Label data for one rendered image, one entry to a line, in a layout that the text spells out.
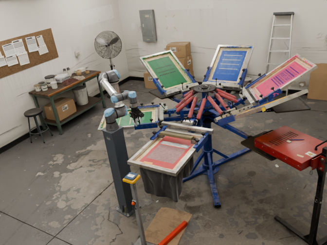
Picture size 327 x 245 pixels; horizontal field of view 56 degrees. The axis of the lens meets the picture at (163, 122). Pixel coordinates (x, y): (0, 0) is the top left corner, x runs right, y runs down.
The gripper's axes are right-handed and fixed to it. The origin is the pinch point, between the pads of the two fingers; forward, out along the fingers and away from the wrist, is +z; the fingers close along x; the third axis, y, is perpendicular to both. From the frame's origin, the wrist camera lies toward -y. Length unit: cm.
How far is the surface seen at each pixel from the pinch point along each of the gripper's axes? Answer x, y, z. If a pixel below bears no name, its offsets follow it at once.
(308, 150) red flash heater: -76, -145, 26
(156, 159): -5.4, -14.3, 40.6
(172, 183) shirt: 0, -38, 60
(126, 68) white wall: -371, 439, 98
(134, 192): 34, -15, 59
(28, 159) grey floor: 15, 292, 136
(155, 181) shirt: 4, -17, 62
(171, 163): -7, -33, 41
